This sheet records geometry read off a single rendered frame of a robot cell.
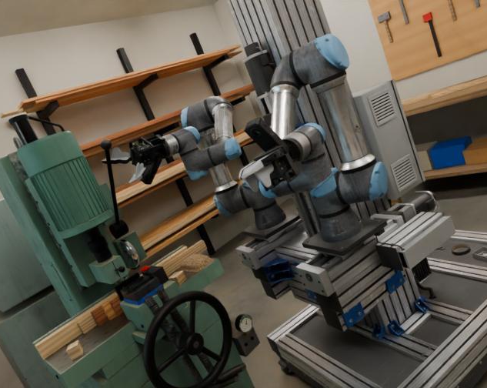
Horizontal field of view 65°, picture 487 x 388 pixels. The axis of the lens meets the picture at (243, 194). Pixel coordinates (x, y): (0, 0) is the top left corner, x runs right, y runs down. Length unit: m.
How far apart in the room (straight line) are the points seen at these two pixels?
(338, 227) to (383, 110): 0.58
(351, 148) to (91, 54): 3.36
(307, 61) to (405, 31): 2.82
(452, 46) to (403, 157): 2.23
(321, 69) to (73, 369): 1.10
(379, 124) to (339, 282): 0.69
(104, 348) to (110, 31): 3.62
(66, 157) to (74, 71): 2.87
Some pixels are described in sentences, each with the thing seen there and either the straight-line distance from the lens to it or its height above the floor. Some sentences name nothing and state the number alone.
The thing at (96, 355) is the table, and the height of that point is 0.88.
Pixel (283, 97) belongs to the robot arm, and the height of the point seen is 1.34.
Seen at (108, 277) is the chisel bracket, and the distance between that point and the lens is 1.35.
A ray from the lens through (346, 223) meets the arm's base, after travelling 1.36.
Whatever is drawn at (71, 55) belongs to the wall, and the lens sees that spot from 4.17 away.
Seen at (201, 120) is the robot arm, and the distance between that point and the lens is 1.74.
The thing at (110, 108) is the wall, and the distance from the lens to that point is 4.12.
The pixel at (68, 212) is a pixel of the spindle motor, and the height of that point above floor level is 1.27.
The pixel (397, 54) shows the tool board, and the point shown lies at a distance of 4.05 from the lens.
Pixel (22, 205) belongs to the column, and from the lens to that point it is 1.52.
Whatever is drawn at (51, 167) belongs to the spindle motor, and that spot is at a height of 1.42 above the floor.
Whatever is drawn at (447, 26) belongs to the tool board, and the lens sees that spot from 3.89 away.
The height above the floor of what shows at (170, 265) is 0.93.
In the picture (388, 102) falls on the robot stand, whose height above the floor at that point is 1.15.
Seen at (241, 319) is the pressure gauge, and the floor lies 0.69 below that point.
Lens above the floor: 1.35
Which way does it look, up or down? 11 degrees down
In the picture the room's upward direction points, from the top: 23 degrees counter-clockwise
